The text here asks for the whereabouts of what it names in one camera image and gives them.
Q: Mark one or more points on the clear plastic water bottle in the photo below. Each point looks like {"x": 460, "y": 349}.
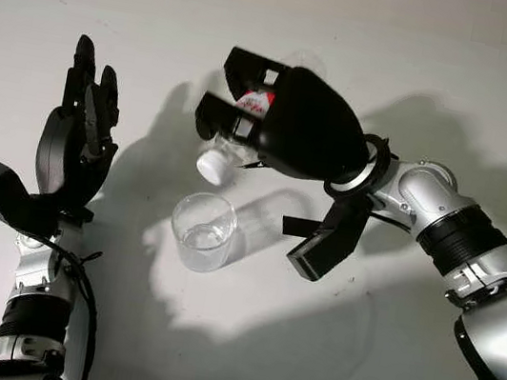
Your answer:
{"x": 211, "y": 168}

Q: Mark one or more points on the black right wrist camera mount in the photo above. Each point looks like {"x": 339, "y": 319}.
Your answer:
{"x": 323, "y": 254}

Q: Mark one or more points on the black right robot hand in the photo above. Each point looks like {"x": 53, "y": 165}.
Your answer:
{"x": 311, "y": 131}

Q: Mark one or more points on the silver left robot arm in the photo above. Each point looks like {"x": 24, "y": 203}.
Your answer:
{"x": 39, "y": 276}

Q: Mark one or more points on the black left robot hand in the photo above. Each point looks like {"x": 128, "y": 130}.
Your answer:
{"x": 59, "y": 154}

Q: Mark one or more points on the clear plastic cup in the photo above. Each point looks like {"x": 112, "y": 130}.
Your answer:
{"x": 199, "y": 239}

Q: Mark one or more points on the black tape strip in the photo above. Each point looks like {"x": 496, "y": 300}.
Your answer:
{"x": 298, "y": 228}

